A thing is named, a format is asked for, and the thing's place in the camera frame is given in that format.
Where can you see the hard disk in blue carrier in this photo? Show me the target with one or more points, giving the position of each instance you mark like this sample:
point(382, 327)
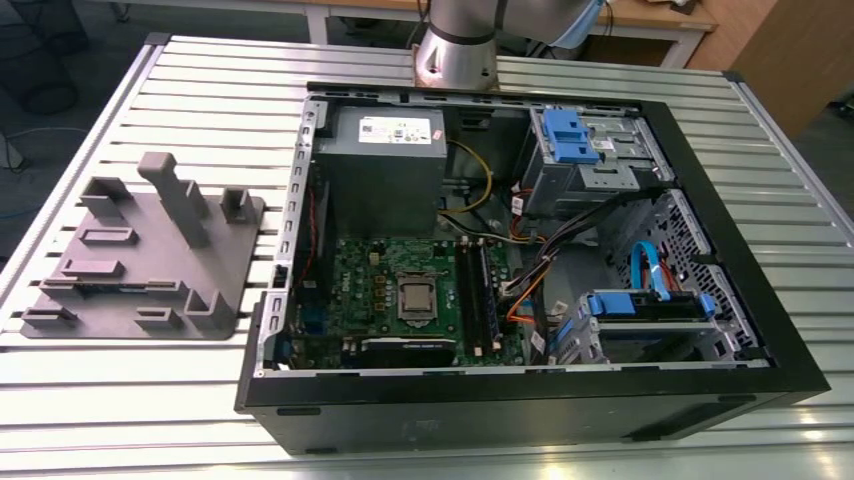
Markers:
point(610, 305)

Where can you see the red sticker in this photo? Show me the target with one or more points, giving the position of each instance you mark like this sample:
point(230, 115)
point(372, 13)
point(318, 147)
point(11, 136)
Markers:
point(436, 134)

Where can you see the black RAM slot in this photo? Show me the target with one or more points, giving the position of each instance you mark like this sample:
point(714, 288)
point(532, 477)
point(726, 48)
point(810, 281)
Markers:
point(467, 300)
point(474, 300)
point(486, 300)

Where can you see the black graphics card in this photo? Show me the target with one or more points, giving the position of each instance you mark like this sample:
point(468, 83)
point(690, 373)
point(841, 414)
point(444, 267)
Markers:
point(407, 347)

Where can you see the white desk frame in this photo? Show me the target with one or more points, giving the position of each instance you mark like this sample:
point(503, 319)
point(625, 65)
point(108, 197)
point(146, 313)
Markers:
point(316, 27)

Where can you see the metal drive cage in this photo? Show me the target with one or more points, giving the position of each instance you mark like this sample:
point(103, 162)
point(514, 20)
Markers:
point(601, 177)

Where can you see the grey power supply unit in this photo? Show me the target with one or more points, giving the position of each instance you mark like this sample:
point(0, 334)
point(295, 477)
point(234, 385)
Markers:
point(387, 195)

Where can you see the CPU socket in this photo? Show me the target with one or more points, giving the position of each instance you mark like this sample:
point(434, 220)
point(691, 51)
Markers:
point(419, 323)

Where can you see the blue plastic disk carrier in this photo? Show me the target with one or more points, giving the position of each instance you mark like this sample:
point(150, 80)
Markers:
point(567, 135)
point(570, 340)

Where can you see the metal disk bay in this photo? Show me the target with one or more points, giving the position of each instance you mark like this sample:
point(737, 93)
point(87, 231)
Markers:
point(654, 330)

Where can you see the black PC case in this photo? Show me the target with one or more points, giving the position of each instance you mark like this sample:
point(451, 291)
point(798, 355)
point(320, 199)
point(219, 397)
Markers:
point(534, 410)

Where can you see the silver CPU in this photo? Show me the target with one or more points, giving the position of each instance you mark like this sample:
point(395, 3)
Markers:
point(418, 298)

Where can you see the white power supply label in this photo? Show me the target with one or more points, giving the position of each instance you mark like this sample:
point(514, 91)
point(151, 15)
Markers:
point(396, 131)

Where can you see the green motherboard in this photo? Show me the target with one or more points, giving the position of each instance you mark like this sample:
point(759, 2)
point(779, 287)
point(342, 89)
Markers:
point(360, 260)

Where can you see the green RAM stick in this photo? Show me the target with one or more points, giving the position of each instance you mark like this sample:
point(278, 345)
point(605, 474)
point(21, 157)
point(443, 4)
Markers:
point(114, 288)

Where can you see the grey parts rack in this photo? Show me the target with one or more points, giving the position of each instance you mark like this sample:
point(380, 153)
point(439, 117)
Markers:
point(160, 260)

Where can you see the wooden desk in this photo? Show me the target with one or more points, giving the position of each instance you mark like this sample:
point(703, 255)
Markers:
point(641, 15)

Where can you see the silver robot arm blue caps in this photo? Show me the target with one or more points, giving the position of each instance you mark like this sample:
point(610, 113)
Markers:
point(460, 55)

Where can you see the wooden cabinet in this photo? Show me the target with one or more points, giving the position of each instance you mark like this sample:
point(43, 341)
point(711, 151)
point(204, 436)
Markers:
point(787, 50)

